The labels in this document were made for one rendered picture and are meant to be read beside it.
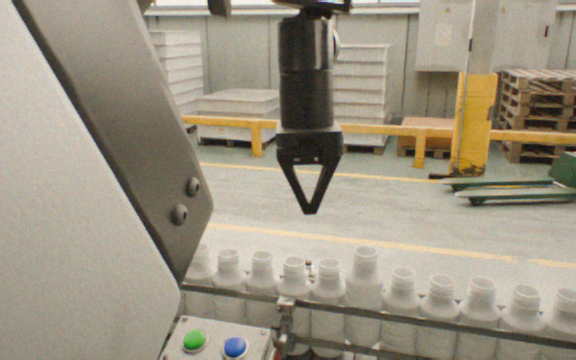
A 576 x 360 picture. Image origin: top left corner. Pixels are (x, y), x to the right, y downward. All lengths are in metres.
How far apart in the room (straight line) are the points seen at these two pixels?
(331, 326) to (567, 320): 0.34
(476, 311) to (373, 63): 5.34
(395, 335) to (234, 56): 7.66
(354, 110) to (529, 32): 2.72
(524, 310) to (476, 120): 4.50
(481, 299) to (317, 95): 0.43
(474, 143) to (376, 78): 1.51
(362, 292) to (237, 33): 7.62
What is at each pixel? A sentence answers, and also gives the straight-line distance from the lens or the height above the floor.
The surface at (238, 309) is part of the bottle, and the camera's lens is 0.84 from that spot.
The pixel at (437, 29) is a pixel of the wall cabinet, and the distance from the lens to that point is 7.36.
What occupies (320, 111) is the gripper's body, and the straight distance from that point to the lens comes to 0.47.
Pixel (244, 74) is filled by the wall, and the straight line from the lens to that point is 8.23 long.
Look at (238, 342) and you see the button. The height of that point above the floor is 1.12.
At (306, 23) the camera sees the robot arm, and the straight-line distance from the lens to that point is 0.47.
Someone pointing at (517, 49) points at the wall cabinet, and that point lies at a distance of 7.47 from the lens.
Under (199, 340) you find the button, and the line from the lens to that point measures 0.70.
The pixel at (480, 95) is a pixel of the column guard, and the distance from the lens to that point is 5.18.
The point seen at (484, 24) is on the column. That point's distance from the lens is 5.30.
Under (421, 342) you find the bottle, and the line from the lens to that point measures 0.80.
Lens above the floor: 1.53
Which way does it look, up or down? 18 degrees down
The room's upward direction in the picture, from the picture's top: straight up
